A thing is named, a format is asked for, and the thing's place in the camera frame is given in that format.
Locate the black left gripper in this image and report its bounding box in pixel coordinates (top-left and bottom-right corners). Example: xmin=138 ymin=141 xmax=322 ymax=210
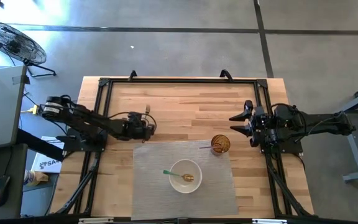
xmin=121 ymin=113 xmax=157 ymax=142

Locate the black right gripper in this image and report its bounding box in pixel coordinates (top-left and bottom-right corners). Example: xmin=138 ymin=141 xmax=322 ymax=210
xmin=228 ymin=100 xmax=276 ymax=147

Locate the amber ribbed drinking glass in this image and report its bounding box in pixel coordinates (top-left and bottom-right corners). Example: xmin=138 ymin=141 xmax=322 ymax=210
xmin=210 ymin=134 xmax=232 ymax=157

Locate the purple-handled utensil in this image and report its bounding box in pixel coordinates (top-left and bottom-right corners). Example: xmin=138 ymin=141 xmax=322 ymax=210
xmin=198 ymin=144 xmax=222 ymax=151

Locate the green-handled gold spoon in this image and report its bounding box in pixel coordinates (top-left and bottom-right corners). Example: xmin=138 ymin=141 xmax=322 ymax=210
xmin=162 ymin=169 xmax=195 ymax=183

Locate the white round bowl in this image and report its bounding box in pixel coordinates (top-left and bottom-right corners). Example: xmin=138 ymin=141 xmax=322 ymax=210
xmin=168 ymin=159 xmax=203 ymax=195

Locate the grey woven placemat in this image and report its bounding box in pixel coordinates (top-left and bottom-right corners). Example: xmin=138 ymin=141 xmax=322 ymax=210
xmin=131 ymin=139 xmax=239 ymax=221

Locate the white printed box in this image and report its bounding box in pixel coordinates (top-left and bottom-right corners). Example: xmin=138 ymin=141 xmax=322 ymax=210
xmin=30 ymin=135 xmax=65 ymax=174

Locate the black diagonal bar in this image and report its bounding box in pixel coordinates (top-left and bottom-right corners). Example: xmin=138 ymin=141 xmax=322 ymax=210
xmin=16 ymin=128 xmax=65 ymax=162

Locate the person's hand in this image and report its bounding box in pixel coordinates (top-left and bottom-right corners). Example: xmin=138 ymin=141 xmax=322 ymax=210
xmin=23 ymin=169 xmax=50 ymax=187

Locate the dark desk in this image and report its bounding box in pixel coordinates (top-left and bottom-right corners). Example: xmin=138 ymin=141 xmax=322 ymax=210
xmin=0 ymin=144 xmax=29 ymax=221

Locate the black floor fan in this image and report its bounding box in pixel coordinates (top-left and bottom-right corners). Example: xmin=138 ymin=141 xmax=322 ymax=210
xmin=0 ymin=19 xmax=57 ymax=78

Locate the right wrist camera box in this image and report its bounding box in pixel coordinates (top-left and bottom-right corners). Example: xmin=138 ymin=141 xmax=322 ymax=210
xmin=254 ymin=107 xmax=267 ymax=126

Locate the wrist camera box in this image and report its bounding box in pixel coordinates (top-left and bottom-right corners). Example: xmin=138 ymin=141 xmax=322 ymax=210
xmin=254 ymin=107 xmax=267 ymax=126
xmin=128 ymin=112 xmax=143 ymax=126

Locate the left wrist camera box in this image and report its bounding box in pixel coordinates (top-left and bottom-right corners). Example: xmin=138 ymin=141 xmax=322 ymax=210
xmin=128 ymin=112 xmax=143 ymax=126

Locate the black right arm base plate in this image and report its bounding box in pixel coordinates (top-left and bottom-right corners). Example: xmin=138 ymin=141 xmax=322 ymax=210
xmin=259 ymin=136 xmax=305 ymax=156

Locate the black aluminium table frame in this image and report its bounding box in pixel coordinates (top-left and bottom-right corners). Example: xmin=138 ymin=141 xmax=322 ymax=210
xmin=50 ymin=68 xmax=315 ymax=218

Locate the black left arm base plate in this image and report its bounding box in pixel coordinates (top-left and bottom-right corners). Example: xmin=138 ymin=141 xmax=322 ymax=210
xmin=55 ymin=128 xmax=109 ymax=154

